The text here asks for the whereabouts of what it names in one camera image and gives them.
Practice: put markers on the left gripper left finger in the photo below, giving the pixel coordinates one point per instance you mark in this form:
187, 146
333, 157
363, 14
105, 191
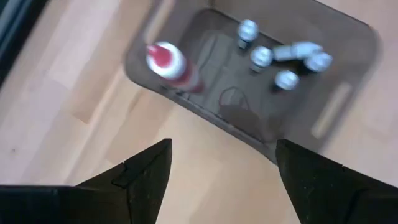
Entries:
93, 202

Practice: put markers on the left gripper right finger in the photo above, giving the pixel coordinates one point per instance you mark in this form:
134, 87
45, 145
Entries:
335, 199

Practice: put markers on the small white-capped dark bottle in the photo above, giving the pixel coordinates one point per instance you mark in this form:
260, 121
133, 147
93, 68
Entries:
286, 79
295, 51
318, 61
247, 30

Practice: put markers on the pink food coloring bottle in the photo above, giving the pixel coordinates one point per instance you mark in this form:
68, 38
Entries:
168, 62

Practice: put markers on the grey translucent plastic bin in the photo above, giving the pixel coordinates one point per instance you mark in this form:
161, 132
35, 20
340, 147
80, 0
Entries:
236, 102

